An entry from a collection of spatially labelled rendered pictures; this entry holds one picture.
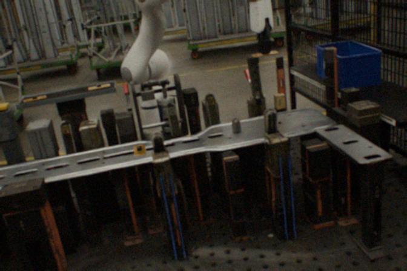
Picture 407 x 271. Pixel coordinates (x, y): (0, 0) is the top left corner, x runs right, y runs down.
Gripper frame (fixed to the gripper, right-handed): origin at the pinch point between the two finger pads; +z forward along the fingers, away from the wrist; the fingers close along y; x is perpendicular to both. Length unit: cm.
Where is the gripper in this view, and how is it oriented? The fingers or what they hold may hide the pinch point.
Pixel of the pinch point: (264, 46)
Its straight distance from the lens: 146.9
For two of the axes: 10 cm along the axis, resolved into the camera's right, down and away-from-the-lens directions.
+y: 1.9, 3.2, -9.3
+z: 1.3, 9.3, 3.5
